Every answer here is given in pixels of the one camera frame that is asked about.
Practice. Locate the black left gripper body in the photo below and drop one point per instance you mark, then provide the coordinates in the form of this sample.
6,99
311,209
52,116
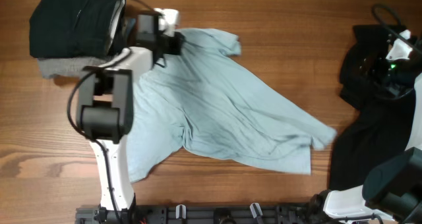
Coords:
167,43

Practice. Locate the folded blue garment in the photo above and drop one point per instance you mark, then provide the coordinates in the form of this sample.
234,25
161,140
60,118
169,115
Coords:
129,25

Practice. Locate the black t-shirt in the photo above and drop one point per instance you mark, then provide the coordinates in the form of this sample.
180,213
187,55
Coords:
383,126

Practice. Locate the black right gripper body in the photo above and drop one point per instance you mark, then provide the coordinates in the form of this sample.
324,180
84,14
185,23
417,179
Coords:
387,76

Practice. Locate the light blue t-shirt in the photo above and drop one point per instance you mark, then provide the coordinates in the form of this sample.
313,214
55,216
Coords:
206,103

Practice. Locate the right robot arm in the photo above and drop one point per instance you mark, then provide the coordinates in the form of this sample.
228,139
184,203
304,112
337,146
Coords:
375,170

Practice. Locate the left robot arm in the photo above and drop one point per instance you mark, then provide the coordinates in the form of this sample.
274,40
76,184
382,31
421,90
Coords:
105,106

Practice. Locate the folded dark green trousers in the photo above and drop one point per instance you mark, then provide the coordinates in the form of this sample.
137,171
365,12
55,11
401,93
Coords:
73,28

